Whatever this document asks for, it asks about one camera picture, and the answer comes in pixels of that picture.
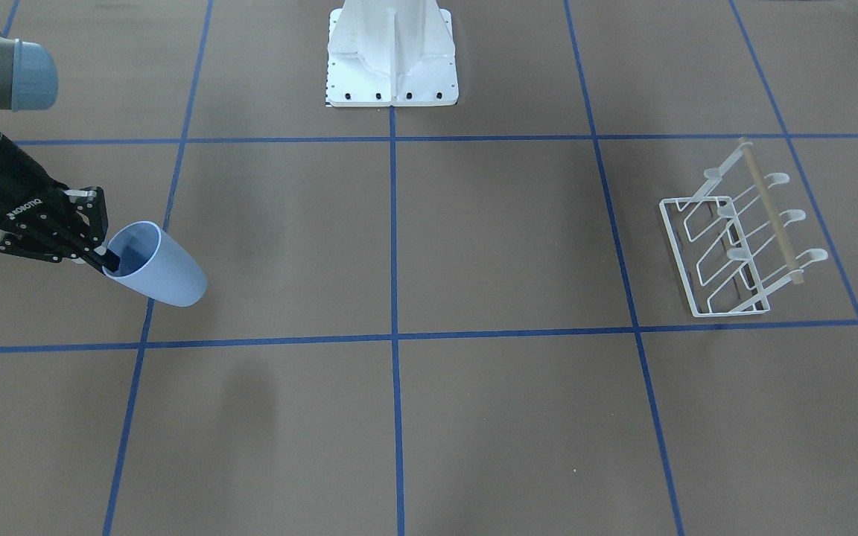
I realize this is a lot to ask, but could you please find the white wire cup holder rack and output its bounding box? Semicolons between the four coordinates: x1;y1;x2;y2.
658;137;830;319

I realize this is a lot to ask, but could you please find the light blue plastic cup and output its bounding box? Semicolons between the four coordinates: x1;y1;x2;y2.
102;221;208;307

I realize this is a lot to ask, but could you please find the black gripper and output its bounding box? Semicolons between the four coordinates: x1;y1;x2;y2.
0;132;120;272

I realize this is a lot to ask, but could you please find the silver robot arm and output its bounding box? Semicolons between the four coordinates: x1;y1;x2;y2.
0;30;120;272

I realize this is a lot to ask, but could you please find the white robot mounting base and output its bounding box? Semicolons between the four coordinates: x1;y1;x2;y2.
325;1;460;108

